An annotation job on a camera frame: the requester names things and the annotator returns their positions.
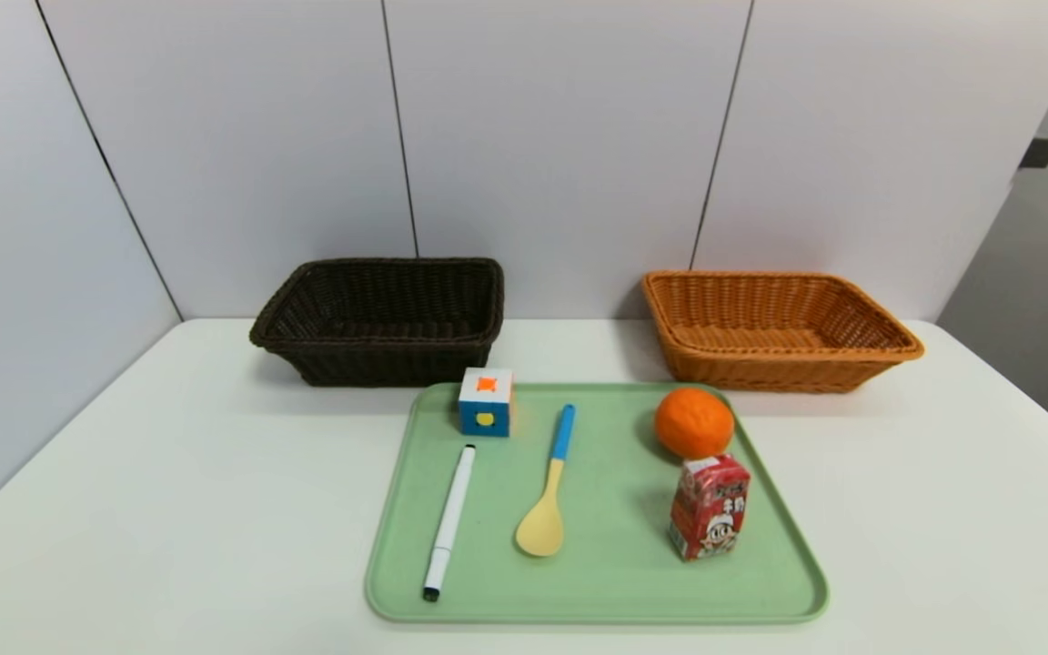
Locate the orange fruit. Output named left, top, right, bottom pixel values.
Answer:
left=654, top=388, right=735, bottom=460

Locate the light green plastic tray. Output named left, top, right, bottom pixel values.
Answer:
left=365, top=381, right=831, bottom=626

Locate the dark brown wicker basket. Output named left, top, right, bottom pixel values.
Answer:
left=249, top=257, right=505, bottom=388

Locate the yellow spoon with blue handle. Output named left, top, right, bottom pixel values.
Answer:
left=515, top=404, right=577, bottom=558

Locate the orange wicker basket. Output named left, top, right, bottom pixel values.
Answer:
left=641, top=270, right=925, bottom=394

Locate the white marker pen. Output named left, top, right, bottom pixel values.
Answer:
left=422, top=444, right=477, bottom=603

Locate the colourful puzzle cube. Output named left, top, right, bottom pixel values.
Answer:
left=458, top=368, right=514, bottom=438

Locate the red milk carton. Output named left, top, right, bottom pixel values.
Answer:
left=668, top=454, right=751, bottom=561

